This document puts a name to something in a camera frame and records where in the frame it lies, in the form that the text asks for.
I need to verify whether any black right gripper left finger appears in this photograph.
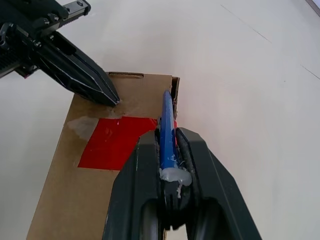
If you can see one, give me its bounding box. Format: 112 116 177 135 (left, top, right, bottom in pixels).
102 128 163 240

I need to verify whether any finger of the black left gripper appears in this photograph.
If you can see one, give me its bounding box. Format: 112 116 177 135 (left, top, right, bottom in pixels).
33 42 118 108
47 31 120 104

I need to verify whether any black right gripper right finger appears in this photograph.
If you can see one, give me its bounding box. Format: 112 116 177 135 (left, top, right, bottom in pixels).
174 127 263 240

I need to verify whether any cardboard box with red tape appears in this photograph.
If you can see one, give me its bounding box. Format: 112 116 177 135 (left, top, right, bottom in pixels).
26 71 181 240

